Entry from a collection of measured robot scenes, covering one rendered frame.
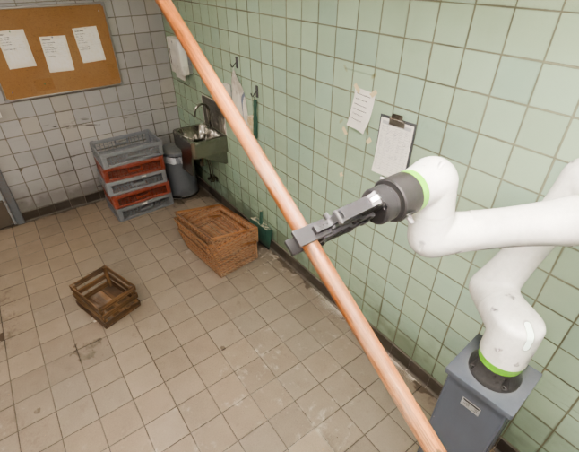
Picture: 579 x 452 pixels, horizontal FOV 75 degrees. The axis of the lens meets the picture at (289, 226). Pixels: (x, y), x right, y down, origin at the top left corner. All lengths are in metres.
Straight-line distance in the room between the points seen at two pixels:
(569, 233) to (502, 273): 0.33
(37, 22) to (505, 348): 4.13
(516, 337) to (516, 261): 0.22
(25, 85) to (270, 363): 3.26
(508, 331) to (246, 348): 1.97
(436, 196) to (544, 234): 0.26
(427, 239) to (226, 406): 1.95
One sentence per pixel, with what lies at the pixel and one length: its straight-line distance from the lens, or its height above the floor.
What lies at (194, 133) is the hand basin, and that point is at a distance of 4.04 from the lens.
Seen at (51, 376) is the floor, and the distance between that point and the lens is 3.10.
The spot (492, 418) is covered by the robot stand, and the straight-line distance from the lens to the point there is 1.39.
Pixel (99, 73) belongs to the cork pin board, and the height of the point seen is 1.32.
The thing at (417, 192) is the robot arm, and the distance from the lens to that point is 0.79.
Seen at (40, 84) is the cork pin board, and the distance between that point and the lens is 4.38.
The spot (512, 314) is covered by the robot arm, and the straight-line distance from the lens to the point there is 1.21.
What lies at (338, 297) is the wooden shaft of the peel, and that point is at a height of 1.77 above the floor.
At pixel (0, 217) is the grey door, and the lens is 4.77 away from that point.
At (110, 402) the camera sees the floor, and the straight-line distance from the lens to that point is 2.81.
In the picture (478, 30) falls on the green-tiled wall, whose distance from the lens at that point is 1.80.
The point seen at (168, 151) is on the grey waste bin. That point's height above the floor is 0.55.
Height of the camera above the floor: 2.23
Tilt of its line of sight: 35 degrees down
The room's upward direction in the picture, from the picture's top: straight up
